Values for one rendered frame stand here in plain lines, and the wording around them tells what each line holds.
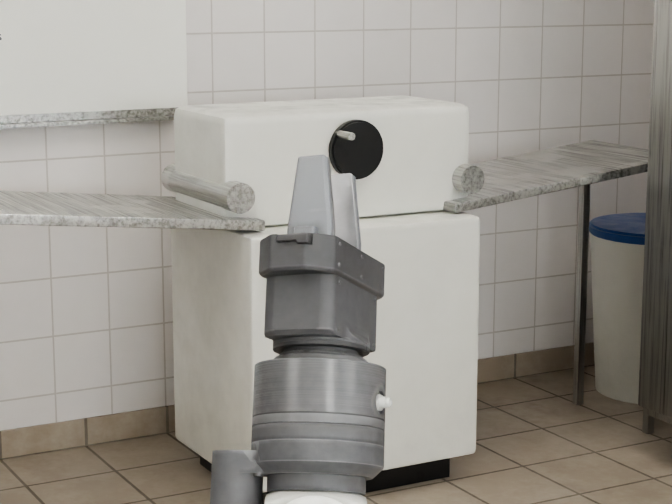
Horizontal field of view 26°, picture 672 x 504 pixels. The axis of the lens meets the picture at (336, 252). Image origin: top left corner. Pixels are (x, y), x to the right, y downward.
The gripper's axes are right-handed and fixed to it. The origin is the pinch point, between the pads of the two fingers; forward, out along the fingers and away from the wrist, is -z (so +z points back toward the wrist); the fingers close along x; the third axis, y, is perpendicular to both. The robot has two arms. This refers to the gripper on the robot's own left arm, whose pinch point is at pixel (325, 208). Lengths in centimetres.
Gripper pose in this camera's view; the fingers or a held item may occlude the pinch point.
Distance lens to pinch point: 99.8
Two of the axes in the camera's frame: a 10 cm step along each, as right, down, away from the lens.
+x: -3.8, -2.2, -9.0
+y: -9.2, 0.6, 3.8
